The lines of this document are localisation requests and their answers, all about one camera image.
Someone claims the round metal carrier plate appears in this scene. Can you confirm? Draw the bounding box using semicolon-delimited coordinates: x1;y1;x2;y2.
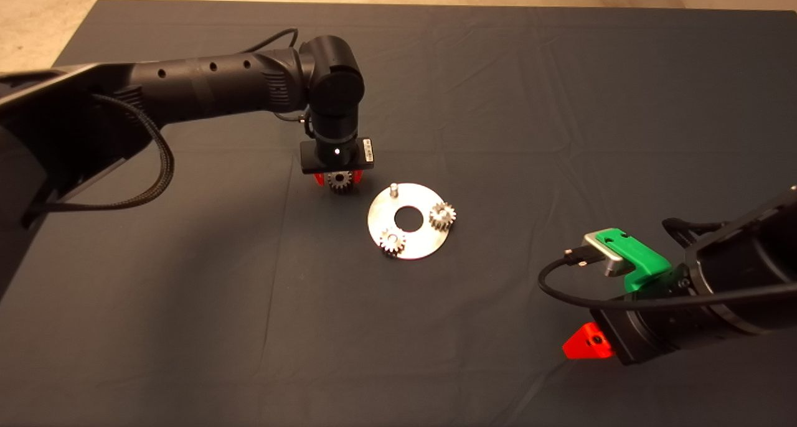
367;183;451;261

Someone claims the small silver camera box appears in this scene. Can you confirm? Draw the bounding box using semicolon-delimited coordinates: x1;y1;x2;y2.
582;230;626;278

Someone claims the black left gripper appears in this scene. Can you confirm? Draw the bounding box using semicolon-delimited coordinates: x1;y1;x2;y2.
299;137;379;188

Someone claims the dark table cloth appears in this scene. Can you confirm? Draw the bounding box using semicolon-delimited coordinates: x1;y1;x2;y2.
0;0;797;427

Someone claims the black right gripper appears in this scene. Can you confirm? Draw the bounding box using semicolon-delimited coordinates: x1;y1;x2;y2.
562;293;684;366

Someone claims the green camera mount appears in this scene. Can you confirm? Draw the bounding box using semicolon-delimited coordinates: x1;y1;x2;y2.
594;227;672;293

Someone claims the black camera cable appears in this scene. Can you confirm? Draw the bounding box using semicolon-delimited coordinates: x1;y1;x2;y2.
537;246;797;310
239;27;313;126

